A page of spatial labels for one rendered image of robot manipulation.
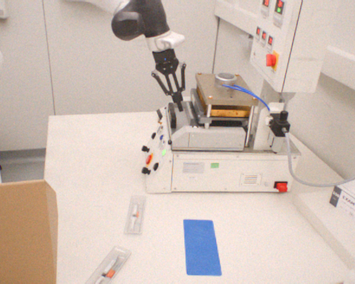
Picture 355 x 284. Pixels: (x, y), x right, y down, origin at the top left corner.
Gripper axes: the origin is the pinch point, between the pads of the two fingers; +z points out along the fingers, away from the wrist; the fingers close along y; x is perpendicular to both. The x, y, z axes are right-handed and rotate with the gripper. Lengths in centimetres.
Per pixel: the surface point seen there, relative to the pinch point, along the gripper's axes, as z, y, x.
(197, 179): 23.8, 1.2, 16.8
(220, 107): 3.3, -13.8, 8.3
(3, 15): -35, 89, -117
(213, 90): -2.4, -13.1, 5.3
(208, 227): 30.5, 1.6, 34.5
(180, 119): 7.3, 1.4, -0.1
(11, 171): 63, 133, -111
